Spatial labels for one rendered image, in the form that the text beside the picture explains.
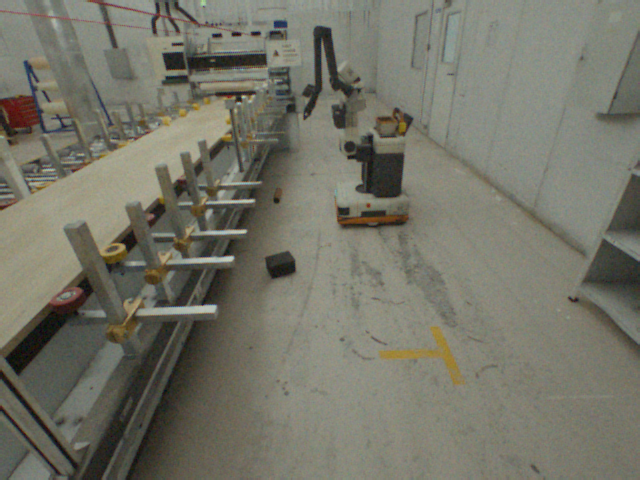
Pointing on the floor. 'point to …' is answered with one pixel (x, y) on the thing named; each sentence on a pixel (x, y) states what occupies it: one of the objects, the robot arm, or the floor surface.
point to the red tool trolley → (20, 113)
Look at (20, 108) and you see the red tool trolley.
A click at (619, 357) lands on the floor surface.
